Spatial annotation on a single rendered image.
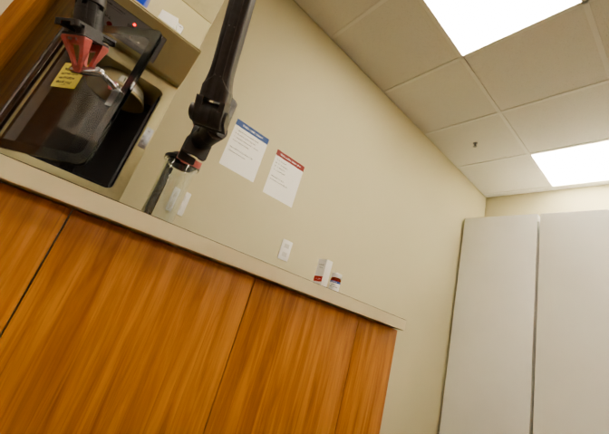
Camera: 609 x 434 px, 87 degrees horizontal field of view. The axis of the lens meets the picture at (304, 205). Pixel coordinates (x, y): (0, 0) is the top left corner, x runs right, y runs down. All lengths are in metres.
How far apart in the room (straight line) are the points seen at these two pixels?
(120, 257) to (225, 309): 0.28
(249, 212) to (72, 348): 1.10
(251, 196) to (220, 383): 1.03
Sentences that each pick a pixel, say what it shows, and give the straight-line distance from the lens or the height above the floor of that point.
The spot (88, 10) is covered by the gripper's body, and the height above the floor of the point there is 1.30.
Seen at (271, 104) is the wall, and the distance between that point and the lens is 1.93.
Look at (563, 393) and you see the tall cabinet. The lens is 2.97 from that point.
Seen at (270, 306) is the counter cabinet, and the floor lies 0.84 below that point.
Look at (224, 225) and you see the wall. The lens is 1.64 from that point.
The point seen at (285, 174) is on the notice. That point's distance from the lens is 1.86.
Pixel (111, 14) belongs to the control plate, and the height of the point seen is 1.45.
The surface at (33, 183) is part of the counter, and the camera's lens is 0.76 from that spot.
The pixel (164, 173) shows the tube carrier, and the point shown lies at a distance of 1.01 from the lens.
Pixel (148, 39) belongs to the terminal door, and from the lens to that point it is 0.99.
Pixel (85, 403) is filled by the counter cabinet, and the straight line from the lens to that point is 0.85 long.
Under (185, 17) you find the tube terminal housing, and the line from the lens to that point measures 1.35.
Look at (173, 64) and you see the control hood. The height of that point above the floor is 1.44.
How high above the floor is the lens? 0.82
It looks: 19 degrees up
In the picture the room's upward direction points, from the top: 17 degrees clockwise
